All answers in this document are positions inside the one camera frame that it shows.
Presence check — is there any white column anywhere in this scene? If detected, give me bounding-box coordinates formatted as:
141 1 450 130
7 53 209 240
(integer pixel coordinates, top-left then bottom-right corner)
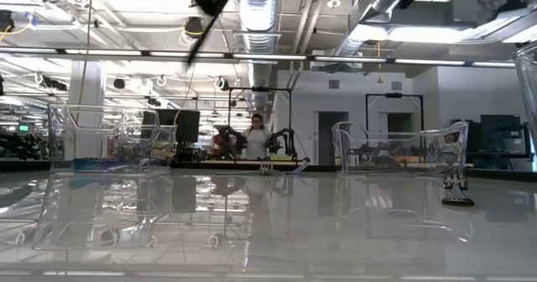
68 60 107 162

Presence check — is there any silver ventilation duct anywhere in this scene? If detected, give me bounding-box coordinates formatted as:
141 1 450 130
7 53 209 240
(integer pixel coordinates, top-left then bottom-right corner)
335 0 420 59
233 0 281 113

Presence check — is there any black computer monitor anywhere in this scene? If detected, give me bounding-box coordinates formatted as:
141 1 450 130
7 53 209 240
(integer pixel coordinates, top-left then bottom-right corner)
141 108 201 144

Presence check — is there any person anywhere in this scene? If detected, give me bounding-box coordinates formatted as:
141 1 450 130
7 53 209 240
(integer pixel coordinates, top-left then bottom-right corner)
242 112 272 161

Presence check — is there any grey door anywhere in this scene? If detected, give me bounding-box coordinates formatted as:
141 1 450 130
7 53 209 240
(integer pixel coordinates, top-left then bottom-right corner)
317 111 350 166

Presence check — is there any long ceiling light rail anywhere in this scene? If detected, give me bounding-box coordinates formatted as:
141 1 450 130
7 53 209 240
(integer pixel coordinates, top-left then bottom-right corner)
0 45 518 68

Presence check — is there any black fork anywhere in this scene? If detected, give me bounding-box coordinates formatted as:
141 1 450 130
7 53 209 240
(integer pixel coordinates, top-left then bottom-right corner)
441 165 476 208

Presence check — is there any black metal rig frame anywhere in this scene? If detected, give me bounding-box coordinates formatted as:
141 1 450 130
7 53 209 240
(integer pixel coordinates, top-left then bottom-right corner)
227 86 294 162
364 91 425 134

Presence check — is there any dark shelf unit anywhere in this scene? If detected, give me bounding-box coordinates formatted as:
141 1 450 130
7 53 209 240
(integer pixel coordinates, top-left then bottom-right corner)
451 112 533 170

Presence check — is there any black ceiling device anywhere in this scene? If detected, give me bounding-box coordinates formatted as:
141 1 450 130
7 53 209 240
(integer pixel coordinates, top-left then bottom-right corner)
183 16 206 39

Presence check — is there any clear plastic bin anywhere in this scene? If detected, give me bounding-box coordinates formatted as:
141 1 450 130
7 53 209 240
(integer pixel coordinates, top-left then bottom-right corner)
331 120 470 177
46 102 178 175
512 39 537 157

